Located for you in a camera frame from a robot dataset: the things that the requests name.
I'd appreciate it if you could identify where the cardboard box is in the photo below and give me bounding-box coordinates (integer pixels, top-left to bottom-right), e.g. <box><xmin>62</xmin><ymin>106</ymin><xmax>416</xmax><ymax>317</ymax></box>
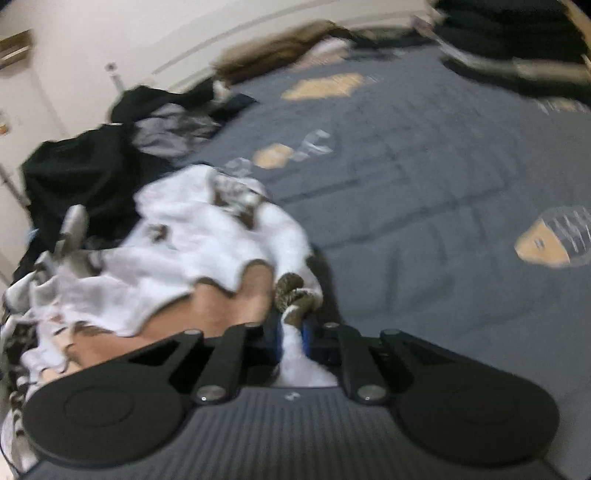
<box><xmin>0</xmin><ymin>30</ymin><xmax>34</xmax><ymax>70</ymax></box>

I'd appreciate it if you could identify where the dark hanging wall tool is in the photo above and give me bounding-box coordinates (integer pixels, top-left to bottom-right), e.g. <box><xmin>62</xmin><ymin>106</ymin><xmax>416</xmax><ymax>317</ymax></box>
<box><xmin>105</xmin><ymin>62</ymin><xmax>125</xmax><ymax>93</ymax></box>

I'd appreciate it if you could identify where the white fleece garment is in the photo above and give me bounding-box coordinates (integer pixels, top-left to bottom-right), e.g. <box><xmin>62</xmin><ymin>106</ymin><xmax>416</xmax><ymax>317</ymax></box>
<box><xmin>0</xmin><ymin>164</ymin><xmax>338</xmax><ymax>388</ymax></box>

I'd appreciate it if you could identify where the white wardrobe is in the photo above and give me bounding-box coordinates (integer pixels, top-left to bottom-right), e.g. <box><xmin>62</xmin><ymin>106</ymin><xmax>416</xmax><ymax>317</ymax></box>
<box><xmin>0</xmin><ymin>69</ymin><xmax>70</xmax><ymax>287</ymax></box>

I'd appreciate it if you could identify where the large black clothes pile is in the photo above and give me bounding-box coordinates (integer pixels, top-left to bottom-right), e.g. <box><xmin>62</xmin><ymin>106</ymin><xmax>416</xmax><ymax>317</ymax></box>
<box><xmin>21</xmin><ymin>124</ymin><xmax>153</xmax><ymax>259</ymax></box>

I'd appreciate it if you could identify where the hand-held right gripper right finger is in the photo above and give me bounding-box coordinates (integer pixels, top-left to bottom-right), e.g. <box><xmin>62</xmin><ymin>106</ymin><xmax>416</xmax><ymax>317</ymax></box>
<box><xmin>301</xmin><ymin>322</ymin><xmax>451</xmax><ymax>406</ymax></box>

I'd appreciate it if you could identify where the small black garment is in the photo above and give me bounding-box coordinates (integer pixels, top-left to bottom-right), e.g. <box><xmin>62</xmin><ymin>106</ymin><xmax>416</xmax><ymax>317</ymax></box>
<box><xmin>111</xmin><ymin>85</ymin><xmax>218</xmax><ymax>125</ymax></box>

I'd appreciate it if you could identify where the peach cloth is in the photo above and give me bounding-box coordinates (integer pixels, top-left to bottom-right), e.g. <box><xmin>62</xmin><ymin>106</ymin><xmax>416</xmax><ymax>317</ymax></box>
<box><xmin>65</xmin><ymin>261</ymin><xmax>278</xmax><ymax>374</ymax></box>

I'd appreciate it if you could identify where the grey quilted bedspread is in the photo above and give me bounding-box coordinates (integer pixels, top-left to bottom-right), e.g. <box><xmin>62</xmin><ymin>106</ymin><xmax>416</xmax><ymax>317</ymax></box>
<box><xmin>185</xmin><ymin>41</ymin><xmax>591</xmax><ymax>462</ymax></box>

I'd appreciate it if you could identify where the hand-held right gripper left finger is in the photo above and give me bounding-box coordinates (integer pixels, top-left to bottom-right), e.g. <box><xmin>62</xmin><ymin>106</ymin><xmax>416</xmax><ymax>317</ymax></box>
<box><xmin>129</xmin><ymin>318</ymin><xmax>283</xmax><ymax>407</ymax></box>

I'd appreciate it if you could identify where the grey crumpled garment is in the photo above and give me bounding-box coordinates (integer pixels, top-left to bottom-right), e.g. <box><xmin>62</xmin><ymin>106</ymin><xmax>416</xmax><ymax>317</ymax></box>
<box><xmin>134</xmin><ymin>104</ymin><xmax>222</xmax><ymax>160</ymax></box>

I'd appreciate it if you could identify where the folded brown blanket stack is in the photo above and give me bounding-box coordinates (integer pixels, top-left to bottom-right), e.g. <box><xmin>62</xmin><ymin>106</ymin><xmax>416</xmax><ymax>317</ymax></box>
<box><xmin>215</xmin><ymin>21</ymin><xmax>356</xmax><ymax>84</ymax></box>

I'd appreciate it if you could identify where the black white patterned cloth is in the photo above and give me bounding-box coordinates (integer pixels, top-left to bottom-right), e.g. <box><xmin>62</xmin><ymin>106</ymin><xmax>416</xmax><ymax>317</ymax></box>
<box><xmin>0</xmin><ymin>272</ymin><xmax>51</xmax><ymax>462</ymax></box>

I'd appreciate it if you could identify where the stack of folded black clothes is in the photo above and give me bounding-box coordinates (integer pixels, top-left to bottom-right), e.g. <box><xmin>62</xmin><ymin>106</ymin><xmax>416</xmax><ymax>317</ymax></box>
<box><xmin>429</xmin><ymin>0</ymin><xmax>591</xmax><ymax>100</ymax></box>

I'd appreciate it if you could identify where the dark navy garment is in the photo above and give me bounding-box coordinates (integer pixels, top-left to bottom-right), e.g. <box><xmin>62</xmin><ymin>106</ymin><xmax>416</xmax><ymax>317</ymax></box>
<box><xmin>222</xmin><ymin>93</ymin><xmax>259</xmax><ymax>114</ymax></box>

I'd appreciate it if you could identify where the white headboard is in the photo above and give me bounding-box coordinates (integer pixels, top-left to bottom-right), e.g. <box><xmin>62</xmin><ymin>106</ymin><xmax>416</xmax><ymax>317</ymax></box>
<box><xmin>152</xmin><ymin>7</ymin><xmax>430</xmax><ymax>79</ymax></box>

